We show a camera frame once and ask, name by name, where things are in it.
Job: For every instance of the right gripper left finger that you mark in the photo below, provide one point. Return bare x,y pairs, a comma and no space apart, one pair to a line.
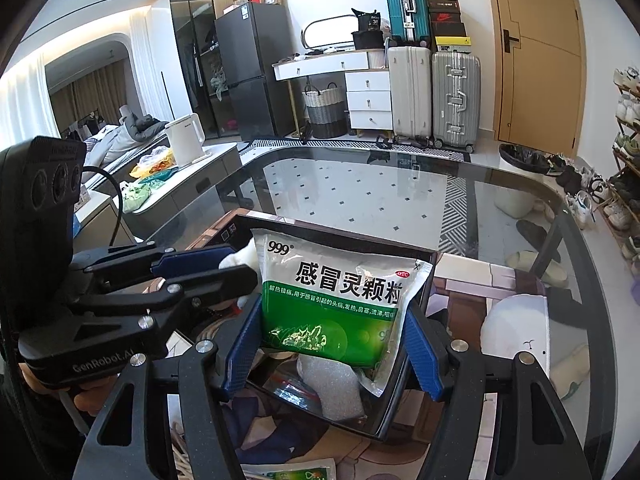
130,438

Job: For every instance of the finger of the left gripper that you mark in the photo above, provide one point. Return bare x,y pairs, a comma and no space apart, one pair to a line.
203,289
165,259

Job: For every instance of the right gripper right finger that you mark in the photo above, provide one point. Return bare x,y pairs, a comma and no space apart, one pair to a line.
533,436

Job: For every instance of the white plush keychain toy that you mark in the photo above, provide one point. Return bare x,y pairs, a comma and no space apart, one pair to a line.
246,256

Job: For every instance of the green white medicine sachet bag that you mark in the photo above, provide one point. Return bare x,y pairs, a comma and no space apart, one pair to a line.
335,304

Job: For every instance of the left hand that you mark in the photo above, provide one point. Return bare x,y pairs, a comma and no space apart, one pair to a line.
89,399

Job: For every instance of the grey side cabinet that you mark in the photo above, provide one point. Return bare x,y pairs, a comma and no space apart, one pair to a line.
182,188

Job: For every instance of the white electric kettle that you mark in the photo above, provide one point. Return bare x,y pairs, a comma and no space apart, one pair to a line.
186,138

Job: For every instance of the anime print desk mat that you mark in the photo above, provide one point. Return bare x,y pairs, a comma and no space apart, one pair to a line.
517,323

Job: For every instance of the black storage box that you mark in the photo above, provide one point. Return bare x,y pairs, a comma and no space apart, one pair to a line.
236,229

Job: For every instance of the woven laundry basket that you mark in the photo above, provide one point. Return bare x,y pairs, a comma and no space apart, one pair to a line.
326,111

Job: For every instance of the black refrigerator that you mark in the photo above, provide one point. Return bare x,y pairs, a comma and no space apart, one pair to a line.
252,38

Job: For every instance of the wooden shoe rack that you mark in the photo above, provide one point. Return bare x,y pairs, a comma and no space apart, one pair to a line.
622,212

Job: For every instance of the dark glass wardrobe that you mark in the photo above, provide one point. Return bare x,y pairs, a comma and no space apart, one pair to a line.
200,59

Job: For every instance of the white dressing table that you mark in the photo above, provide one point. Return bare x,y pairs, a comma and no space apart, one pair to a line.
362,76

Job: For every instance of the white trash bin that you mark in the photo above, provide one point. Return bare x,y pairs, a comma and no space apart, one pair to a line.
519,163

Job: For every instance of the oval vanity mirror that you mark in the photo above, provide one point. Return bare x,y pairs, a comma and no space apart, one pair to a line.
327,33

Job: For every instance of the black handbag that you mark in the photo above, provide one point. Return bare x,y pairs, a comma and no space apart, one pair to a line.
369,34

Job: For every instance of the white hard suitcase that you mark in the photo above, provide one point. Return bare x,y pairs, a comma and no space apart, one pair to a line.
411,91

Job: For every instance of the silver aluminium suitcase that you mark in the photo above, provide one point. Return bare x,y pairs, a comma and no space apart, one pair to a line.
456,84

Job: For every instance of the teal hard suitcase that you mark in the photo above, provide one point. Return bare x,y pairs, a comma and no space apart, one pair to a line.
409,23

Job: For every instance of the stack of shoe boxes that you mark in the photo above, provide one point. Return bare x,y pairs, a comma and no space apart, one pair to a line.
447,28

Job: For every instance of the wooden door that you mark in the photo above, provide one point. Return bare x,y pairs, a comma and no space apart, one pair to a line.
540,73

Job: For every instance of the black camera module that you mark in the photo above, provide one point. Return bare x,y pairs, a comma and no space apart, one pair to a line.
40,181

